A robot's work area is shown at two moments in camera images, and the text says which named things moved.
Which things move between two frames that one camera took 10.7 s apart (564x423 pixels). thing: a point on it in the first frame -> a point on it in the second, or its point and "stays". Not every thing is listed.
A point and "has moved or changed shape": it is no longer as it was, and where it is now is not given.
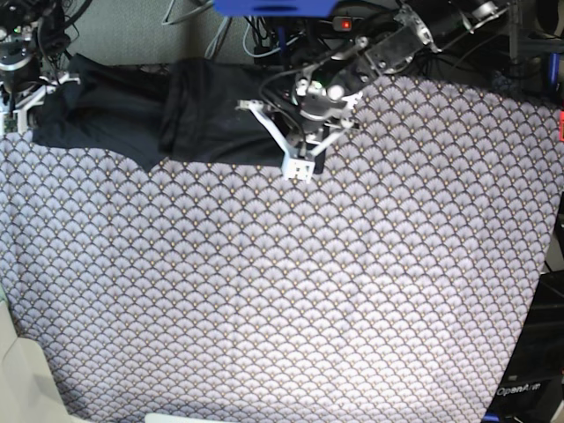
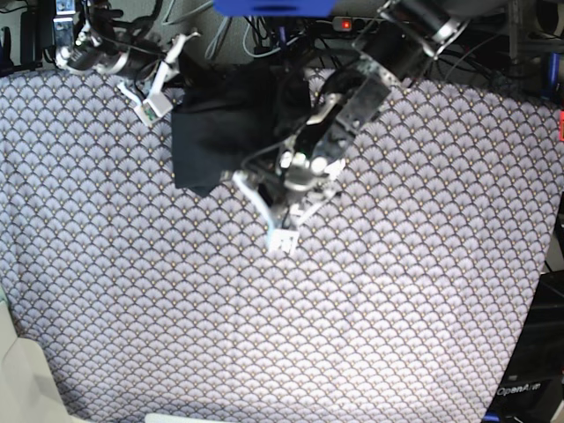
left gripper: x=19 y=100 -> x=155 y=104
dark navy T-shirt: x=184 y=110 has moved or changed shape
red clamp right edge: x=561 y=126 stays
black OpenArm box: x=531 y=388 stays
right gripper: x=320 y=120 -> x=289 y=191
